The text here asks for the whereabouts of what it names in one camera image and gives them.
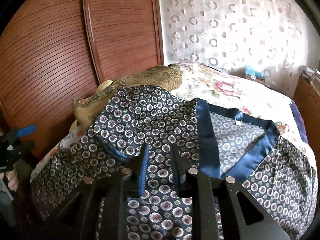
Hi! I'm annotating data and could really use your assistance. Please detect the navy patterned pajama garment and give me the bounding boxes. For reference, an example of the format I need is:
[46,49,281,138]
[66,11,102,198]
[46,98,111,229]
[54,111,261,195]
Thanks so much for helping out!
[31,86,318,239]

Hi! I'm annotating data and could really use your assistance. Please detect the person's left hand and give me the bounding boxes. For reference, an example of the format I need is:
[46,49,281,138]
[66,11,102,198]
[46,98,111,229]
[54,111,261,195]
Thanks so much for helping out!
[0,169,19,192]

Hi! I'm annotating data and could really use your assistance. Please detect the orange fruit print towel blanket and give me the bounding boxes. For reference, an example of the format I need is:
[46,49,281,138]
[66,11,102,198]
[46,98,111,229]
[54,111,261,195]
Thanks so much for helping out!
[30,120,85,182]

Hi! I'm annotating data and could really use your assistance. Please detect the yellow cushion with dark print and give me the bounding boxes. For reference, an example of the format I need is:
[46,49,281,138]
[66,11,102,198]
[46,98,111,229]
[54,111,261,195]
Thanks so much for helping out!
[96,80,113,93]

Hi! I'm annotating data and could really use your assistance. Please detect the brown wooden wardrobe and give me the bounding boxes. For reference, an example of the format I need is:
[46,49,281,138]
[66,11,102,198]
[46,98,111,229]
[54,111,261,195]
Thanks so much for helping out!
[1,0,163,158]

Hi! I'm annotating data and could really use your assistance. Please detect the navy blue blanket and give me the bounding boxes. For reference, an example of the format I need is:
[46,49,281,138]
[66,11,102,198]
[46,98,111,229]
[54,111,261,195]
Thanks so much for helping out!
[290,100,308,144]

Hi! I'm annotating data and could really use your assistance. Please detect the brown wooden desk cabinet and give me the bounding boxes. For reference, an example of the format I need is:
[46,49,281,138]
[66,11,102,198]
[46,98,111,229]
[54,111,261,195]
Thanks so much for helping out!
[293,76,320,167]

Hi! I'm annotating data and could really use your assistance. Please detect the olive gold patterned pillow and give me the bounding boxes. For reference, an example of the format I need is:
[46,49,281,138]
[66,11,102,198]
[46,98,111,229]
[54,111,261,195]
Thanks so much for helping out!
[72,64,184,131]

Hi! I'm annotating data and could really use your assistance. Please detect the floral pink bed sheet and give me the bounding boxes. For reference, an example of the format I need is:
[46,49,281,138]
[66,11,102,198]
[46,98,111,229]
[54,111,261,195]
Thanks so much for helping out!
[172,63,314,158]

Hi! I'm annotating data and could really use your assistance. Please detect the stack of books and papers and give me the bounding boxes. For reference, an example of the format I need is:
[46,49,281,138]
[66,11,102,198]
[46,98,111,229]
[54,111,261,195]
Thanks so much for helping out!
[301,66,320,94]

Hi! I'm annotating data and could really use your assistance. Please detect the circle patterned sheer curtain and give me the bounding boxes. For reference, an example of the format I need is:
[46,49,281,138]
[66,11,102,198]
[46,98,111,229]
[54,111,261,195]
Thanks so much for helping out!
[159,0,303,96]

